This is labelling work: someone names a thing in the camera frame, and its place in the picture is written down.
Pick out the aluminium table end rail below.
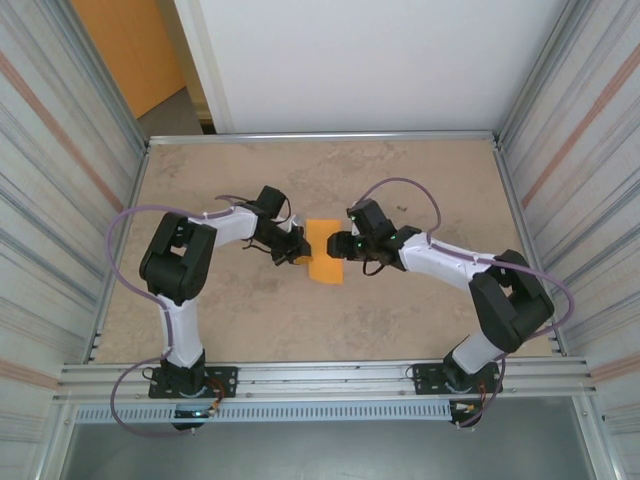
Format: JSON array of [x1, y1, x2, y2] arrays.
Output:
[[146, 130, 502, 148]]

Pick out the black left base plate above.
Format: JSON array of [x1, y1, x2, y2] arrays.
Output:
[[148, 364, 239, 400]]

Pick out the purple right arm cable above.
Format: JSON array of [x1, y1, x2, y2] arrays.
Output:
[[357, 178, 575, 430]]

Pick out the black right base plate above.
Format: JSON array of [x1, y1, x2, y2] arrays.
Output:
[[408, 360, 501, 396]]

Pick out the black base electronics board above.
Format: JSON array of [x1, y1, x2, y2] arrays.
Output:
[[448, 399, 485, 430], [171, 405, 221, 434]]

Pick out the long aluminium mounting rail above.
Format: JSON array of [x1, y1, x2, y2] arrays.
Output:
[[53, 355, 599, 402]]

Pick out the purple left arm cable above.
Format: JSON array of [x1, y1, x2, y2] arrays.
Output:
[[108, 193, 261, 437]]

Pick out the orange cloth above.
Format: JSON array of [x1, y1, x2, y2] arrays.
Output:
[[306, 218, 346, 286]]

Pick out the grey metal sheet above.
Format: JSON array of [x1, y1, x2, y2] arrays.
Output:
[[59, 397, 599, 480]]

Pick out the white door frame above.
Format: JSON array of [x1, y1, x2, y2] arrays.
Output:
[[172, 0, 236, 135]]

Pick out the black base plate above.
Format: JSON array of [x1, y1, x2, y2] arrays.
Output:
[[408, 360, 501, 396], [148, 364, 239, 400]]

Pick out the slotted grey cable duct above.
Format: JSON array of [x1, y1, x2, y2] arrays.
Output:
[[73, 402, 454, 424]]

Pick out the orange wooden door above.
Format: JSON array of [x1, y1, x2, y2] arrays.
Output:
[[69, 0, 189, 121]]

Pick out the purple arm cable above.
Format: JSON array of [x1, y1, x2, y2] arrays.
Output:
[[357, 178, 575, 430], [108, 193, 261, 437]]

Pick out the aluminium table side rail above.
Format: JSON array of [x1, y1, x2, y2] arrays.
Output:
[[84, 142, 152, 364], [492, 139, 569, 357]]

